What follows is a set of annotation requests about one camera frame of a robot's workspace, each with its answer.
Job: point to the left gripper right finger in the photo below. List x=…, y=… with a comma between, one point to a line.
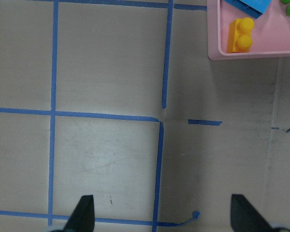
x=245, y=218

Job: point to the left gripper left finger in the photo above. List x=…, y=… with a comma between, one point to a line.
x=82, y=218

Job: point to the yellow toy block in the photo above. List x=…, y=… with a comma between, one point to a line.
x=239, y=38

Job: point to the blue toy block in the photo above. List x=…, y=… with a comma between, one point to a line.
x=253, y=8

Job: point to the pink plastic box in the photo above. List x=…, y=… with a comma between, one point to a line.
x=270, y=36

